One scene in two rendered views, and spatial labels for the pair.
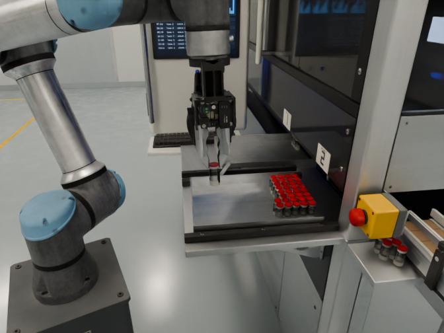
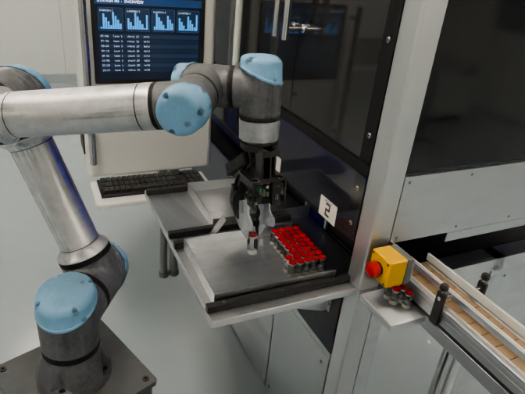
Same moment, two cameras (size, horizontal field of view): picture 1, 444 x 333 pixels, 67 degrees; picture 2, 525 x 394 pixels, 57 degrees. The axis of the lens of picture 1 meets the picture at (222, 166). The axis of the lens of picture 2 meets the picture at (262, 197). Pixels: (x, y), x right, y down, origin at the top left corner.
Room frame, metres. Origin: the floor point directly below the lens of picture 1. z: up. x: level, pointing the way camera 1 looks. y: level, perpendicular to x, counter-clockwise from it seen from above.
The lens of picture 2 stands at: (-0.20, 0.30, 1.65)
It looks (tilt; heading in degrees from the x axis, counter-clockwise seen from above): 27 degrees down; 340
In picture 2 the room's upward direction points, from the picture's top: 6 degrees clockwise
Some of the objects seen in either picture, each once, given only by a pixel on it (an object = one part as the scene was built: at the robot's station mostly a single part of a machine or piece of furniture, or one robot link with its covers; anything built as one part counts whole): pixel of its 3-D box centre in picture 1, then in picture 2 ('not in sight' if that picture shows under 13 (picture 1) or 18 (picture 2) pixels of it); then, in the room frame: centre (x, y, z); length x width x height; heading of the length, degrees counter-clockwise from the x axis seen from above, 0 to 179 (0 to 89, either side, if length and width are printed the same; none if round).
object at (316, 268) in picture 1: (254, 139); (218, 177); (1.71, -0.18, 0.73); 1.98 x 0.01 x 0.25; 7
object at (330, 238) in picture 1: (252, 179); (247, 233); (1.01, -0.10, 0.87); 0.70 x 0.48 x 0.02; 7
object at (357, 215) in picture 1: (359, 217); (374, 269); (0.61, -0.30, 0.99); 0.04 x 0.04 x 0.04; 7
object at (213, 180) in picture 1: (214, 174); (251, 244); (0.61, 0.02, 1.10); 0.02 x 0.02 x 0.04
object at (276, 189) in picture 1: (279, 195); (286, 251); (0.84, -0.17, 0.90); 0.18 x 0.02 x 0.05; 7
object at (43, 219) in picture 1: (54, 224); (69, 313); (0.63, 0.39, 0.96); 0.13 x 0.12 x 0.14; 156
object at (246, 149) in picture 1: (261, 150); (247, 198); (1.18, -0.15, 0.90); 0.34 x 0.26 x 0.04; 97
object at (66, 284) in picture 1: (63, 265); (73, 357); (0.63, 0.39, 0.84); 0.15 x 0.15 x 0.10
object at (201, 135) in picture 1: (203, 148); (247, 222); (0.59, 0.04, 1.17); 0.06 x 0.03 x 0.09; 9
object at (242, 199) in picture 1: (250, 199); (257, 259); (0.83, -0.08, 0.90); 0.34 x 0.26 x 0.04; 97
